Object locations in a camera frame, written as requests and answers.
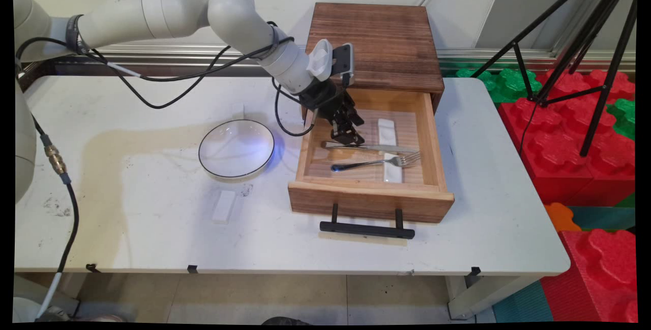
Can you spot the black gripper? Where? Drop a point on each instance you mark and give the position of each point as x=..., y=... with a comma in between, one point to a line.
x=325, y=98

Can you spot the silver table knife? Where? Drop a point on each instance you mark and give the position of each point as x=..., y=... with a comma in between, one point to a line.
x=376, y=147

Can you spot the orange foam piece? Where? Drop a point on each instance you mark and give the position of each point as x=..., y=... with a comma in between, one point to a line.
x=559, y=217

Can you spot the dark wooden drawer cabinet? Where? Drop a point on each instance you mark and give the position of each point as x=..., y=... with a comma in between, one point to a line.
x=386, y=45

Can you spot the teal foam mat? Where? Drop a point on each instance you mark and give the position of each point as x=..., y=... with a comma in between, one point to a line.
x=605, y=218
x=524, y=304

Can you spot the black table edge clip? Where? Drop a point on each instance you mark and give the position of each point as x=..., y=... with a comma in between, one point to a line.
x=193, y=269
x=92, y=268
x=474, y=271

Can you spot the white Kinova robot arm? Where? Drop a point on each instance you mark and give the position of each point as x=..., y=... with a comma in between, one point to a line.
x=224, y=9

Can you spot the white plate with black rim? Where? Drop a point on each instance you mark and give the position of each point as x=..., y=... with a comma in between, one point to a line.
x=236, y=148

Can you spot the light wooden drawer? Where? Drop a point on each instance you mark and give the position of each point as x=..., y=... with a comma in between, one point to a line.
x=356, y=202

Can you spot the white table leg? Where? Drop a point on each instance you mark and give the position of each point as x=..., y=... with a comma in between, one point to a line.
x=483, y=294

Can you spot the black tripod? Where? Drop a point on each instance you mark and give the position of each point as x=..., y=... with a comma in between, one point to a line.
x=608, y=40

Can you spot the green foam block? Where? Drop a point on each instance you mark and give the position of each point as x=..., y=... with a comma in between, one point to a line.
x=624, y=116
x=508, y=83

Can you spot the aluminium wall rail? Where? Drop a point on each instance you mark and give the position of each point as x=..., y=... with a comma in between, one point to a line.
x=457, y=58

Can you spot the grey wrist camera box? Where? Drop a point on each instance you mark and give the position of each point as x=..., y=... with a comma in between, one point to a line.
x=343, y=63

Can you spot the silver fork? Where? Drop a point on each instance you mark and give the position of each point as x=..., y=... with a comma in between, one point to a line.
x=366, y=162

